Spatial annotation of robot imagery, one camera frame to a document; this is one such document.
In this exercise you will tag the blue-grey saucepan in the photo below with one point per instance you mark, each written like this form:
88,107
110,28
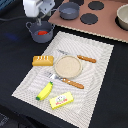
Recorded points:
68,10

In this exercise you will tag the toy fork wooden handle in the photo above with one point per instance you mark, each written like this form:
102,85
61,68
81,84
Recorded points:
65,80

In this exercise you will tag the red toy tomato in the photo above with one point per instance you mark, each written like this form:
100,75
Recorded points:
42,32

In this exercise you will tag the yellow toy banana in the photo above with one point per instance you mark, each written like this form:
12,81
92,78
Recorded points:
45,92

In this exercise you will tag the blue-grey two-handled pot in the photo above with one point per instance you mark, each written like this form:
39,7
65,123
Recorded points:
34,29

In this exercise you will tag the white bowl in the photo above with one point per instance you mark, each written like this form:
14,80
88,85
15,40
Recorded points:
122,14

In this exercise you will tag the toy knife wooden handle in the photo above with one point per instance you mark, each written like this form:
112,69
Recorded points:
78,56

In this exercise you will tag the round wooden plate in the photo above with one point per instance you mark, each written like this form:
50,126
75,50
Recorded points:
68,67

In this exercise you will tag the orange toy bread loaf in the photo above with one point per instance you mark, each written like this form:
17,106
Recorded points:
42,60

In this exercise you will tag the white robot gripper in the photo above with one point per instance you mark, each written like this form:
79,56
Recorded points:
32,8

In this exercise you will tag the yellow toy butter box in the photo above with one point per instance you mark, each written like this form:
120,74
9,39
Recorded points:
61,100

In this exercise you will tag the pink toy stove top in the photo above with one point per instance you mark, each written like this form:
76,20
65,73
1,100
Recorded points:
104,27

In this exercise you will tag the white woven placemat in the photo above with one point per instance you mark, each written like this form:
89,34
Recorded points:
79,112

